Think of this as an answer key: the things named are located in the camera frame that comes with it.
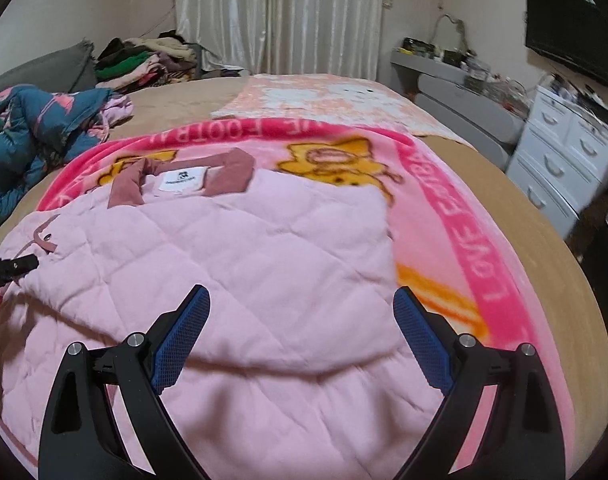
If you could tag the grey desk unit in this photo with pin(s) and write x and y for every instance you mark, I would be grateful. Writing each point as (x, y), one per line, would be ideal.
(438, 88)

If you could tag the pile of mixed clothes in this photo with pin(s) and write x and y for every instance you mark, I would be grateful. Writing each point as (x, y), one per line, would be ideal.
(133, 64)

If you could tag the teal floral comforter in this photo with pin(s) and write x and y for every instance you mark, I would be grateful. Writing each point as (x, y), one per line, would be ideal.
(41, 131)

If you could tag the pink quilted jacket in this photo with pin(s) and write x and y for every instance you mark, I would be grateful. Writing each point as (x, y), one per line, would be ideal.
(301, 371)

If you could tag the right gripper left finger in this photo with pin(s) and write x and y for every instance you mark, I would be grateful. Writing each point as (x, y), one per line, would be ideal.
(80, 438)

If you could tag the tan bed sheet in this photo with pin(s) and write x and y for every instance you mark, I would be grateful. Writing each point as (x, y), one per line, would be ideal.
(564, 293)

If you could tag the white drawer dresser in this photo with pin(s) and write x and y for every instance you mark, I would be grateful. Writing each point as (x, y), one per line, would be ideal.
(561, 161)

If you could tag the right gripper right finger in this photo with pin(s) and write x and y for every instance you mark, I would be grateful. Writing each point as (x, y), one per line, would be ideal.
(522, 438)

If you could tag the black wall television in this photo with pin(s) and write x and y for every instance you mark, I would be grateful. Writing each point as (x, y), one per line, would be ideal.
(571, 32)

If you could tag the white pleated curtain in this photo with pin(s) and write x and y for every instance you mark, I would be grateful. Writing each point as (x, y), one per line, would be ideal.
(286, 37)

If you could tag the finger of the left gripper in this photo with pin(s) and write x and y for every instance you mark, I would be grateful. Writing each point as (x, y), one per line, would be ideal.
(13, 269)

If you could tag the grey headboard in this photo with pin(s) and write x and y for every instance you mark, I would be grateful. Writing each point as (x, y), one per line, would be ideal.
(64, 71)

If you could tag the pale pink kitty blanket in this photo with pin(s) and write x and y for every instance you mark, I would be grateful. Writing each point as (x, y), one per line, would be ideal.
(334, 99)

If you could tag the pink cartoon fleece blanket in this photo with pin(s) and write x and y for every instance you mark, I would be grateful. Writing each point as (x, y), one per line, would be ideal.
(446, 247)

